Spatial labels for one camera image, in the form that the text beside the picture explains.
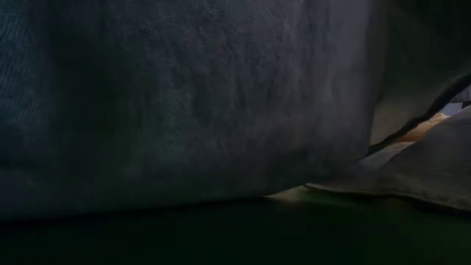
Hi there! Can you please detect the grey garment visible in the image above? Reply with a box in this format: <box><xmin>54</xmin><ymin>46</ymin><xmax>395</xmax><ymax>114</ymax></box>
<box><xmin>0</xmin><ymin>0</ymin><xmax>471</xmax><ymax>222</ymax></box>

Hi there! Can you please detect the green table mat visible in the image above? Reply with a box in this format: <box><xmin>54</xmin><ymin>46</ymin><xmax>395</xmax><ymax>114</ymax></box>
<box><xmin>0</xmin><ymin>189</ymin><xmax>471</xmax><ymax>265</ymax></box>

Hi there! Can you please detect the cream shirt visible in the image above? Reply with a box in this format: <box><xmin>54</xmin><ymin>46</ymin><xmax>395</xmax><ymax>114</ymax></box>
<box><xmin>264</xmin><ymin>112</ymin><xmax>450</xmax><ymax>202</ymax></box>

